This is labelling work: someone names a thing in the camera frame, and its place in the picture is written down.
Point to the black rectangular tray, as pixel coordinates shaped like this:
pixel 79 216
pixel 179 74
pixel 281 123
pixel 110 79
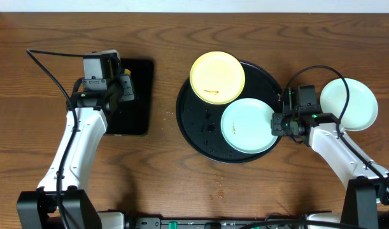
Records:
pixel 132 117

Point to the yellow plate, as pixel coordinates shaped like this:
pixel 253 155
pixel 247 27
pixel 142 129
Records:
pixel 217 77

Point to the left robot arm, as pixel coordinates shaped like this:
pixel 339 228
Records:
pixel 61 200

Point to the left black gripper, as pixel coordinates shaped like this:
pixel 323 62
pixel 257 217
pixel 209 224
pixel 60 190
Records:
pixel 127 88

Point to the black round tray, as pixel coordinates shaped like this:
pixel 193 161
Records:
pixel 199 121

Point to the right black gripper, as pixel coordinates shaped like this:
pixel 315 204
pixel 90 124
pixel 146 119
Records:
pixel 275 130

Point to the light blue plate front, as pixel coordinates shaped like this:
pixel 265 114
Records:
pixel 362 109

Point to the light blue plate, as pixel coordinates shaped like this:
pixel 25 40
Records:
pixel 362 109
pixel 246 126

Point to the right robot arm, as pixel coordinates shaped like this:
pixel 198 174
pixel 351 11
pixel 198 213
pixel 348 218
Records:
pixel 366 203

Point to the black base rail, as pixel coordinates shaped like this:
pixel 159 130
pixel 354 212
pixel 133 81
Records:
pixel 213 223

